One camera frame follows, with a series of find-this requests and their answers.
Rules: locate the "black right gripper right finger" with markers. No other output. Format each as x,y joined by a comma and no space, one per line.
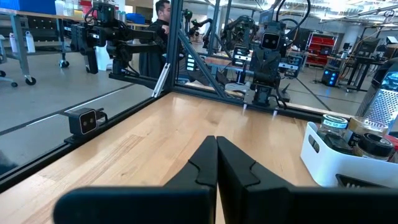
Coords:
280,205

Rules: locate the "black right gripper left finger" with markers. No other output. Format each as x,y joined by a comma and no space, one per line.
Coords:
140,205

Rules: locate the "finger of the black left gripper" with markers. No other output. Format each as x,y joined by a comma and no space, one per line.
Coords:
258,95
269,95

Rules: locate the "dark brown small box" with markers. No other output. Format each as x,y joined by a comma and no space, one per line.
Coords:
337,143

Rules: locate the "round jar brown contents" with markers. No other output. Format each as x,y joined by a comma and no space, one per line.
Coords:
368,126

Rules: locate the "black-lidded herb spice jar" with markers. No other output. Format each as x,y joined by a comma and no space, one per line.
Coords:
374,144

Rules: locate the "smoked paprika tin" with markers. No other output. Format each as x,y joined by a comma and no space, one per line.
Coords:
393,140

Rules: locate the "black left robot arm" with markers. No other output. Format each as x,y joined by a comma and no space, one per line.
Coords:
276,26

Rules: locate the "background black robot arm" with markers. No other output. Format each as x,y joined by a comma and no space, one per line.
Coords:
239,29
112,34
199,26

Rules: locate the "red shelving unit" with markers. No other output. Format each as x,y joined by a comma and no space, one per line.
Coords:
321,46

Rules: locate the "white plastic bin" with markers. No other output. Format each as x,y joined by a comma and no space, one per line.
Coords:
326,165

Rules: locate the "blue-lit computer tower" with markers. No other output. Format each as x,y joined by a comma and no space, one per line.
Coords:
330,77

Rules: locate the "person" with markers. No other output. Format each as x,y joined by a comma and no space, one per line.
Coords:
155,46

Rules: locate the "metal box grater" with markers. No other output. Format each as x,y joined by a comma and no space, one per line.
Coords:
381,102

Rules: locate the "white floor container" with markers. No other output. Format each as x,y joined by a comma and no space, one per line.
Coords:
104,59

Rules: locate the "white plastic jug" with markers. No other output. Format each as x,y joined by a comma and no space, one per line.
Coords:
30,42
13,42

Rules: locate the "grey rolling workbench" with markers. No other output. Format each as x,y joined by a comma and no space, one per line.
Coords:
20,46

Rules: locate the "blue storage bin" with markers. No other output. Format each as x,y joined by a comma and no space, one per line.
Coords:
28,5

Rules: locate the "silver metal bracket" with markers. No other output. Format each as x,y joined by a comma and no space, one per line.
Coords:
161,79

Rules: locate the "black table-level camera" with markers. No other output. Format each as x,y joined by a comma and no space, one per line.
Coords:
84,121

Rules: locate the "black aluminium table frame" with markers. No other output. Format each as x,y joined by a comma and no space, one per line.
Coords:
31,165

